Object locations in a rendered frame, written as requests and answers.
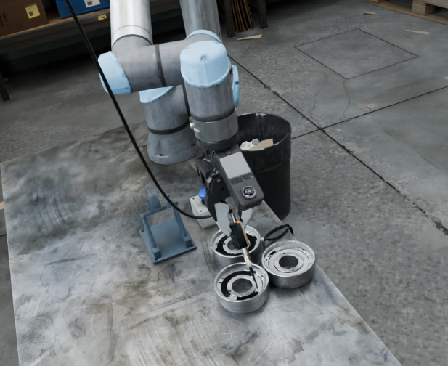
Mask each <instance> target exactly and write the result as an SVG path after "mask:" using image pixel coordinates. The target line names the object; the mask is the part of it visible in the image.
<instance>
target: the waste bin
mask: <svg viewBox="0 0 448 366"><path fill-rule="evenodd" d="M237 123H238V131H237V134H238V141H237V142H236V143H235V144H238V145H239V147H240V146H241V144H242V143H243V142H245V141H247V142H251V141H252V140H253V139H258V140H259V141H260V142H261V141H263V140H267V139H273V145H271V146H269V147H265V148H261V149H257V150H241V151H242V153H243V155H244V157H245V159H246V160H247V162H248V165H249V166H250V168H251V171H252V172H253V174H254V176H255V178H256V180H257V182H258V184H259V186H260V188H261V189H262V191H263V193H264V198H263V200H264V202H265V203H266V204H267V205H268V206H269V207H270V208H271V210H272V211H273V212H274V213H275V215H276V216H277V217H278V218H279V219H280V221H281V220H282V219H284V218H285V217H286V216H287V215H288V214H289V212H290V208H291V198H290V158H291V132H292V128H291V125H290V123H289V122H288V121H287V120H286V119H284V118H283V117H280V116H278V115H275V114H272V113H263V112H257V113H245V114H241V115H237Z"/></svg>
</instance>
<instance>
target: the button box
mask: <svg viewBox="0 0 448 366"><path fill-rule="evenodd" d="M190 202H191V206H192V212H193V214H194V215H195V216H207V215H210V213H209V211H208V209H207V208H206V206H205V201H204V199H201V198H199V195H198V196H195V197H193V198H190ZM197 220H198V222H199V224H200V226H201V227H202V228H203V229H205V228H207V227H210V226H213V225H215V224H217V223H216V222H215V221H214V219H213V217H211V218H207V219H197Z"/></svg>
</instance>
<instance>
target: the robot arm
mask: <svg viewBox="0 0 448 366"><path fill-rule="evenodd" d="M180 4H181V8H182V16H183V20H184V26H185V30H186V34H187V37H186V39H185V40H181V41H173V42H168V43H164V44H156V45H153V42H152V26H151V16H150V0H110V21H111V48H112V51H109V52H108V53H104V54H101V55H100V56H99V59H98V62H99V64H100V66H101V69H102V71H103V73H104V74H105V78H106V79H107V82H108V83H109V85H110V88H111V90H112V92H113V94H114V95H117V94H118V95H120V94H132V92H139V93H140V101H141V103H142V107H143V110H144V115H145V118H146V122H147V127H148V130H149V135H148V142H147V152H148V155H149V158H150V160H151V161H153V162H154V163H158V164H163V165H171V164H177V163H181V162H184V161H186V160H189V159H190V158H193V157H194V156H195V155H197V153H198V152H199V150H200V148H201V149H203V150H204V152H203V154H202V155H199V156H197V157H195V165H196V169H197V175H198V179H199V181H200V183H201V184H202V185H203V187H204V188H205V197H204V201H205V206H206V208H207V209H208V211H209V213H210V214H211V215H212V217H213V219H214V221H215V222H216V223H217V225H218V226H219V228H220V230H221V231H222V232H223V233H224V234H225V235H227V236H228V237H230V236H231V234H232V230H231V228H230V226H229V225H230V220H229V219H228V213H229V205H228V203H227V202H226V198H228V197H230V196H232V198H233V200H234V202H235V204H236V206H237V208H238V215H239V217H240V222H242V223H243V226H244V229H245V228H246V227H247V225H248V222H249V220H250V217H251V214H252V210H253V208H254V207H256V206H259V205H261V203H262V200H263V198H264V193H263V191H262V189H261V188H260V186H259V184H258V182H257V180H256V178H255V176H254V174H253V172H252V171H251V168H250V166H249V165H248V162H247V160H246V159H245V157H244V155H243V153H242V151H241V149H240V147H239V145H238V144H235V143H236V142H237V141H238V134H237V131H238V123H237V113H236V107H237V105H238V103H239V97H240V87H239V76H238V71H237V67H236V66H235V65H232V64H231V62H230V60H229V58H228V56H227V51H226V48H225V46H224V45H223V44H222V38H221V29H220V23H219V13H218V8H217V3H216V0H180ZM190 116H192V121H193V123H190V121H189V117H190ZM203 157H205V158H203ZM199 159H200V160H199ZM198 168H199V169H198ZM199 170H200V173H199Z"/></svg>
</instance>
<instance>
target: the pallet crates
mask: <svg viewBox="0 0 448 366"><path fill-rule="evenodd" d="M412 2H413V4H412V7H408V6H405V5H401V4H396V3H393V2H389V1H386V0H367V1H366V3H367V4H371V5H375V6H378V7H382V8H386V9H390V10H394V11H396V12H401V13H405V14H408V15H412V16H416V17H420V18H423V19H427V20H431V21H434V22H437V23H441V24H445V25H448V17H447V16H444V15H439V14H436V13H434V10H435V6H438V7H443V8H447V9H448V0H413V1H412Z"/></svg>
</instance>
